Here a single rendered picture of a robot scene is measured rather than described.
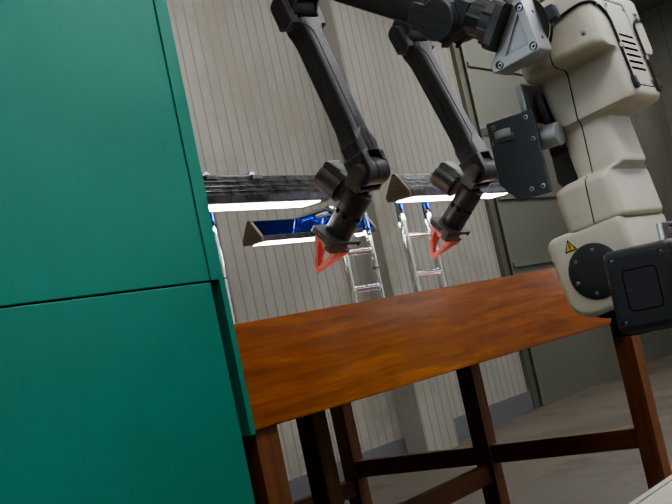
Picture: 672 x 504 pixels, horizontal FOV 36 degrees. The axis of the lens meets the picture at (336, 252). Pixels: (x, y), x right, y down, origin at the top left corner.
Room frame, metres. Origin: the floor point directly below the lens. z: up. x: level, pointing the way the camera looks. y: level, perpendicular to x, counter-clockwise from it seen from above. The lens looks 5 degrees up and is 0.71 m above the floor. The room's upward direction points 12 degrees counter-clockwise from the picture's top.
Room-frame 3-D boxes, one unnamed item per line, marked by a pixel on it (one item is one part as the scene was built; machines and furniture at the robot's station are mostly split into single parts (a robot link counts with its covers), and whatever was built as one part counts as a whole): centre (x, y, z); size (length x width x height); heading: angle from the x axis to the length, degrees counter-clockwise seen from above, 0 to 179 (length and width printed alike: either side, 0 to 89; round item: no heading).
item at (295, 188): (2.30, 0.20, 1.08); 0.62 x 0.08 x 0.07; 143
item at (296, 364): (2.48, -0.28, 0.67); 1.81 x 0.12 x 0.19; 143
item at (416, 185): (3.07, -0.39, 1.08); 0.62 x 0.08 x 0.07; 143
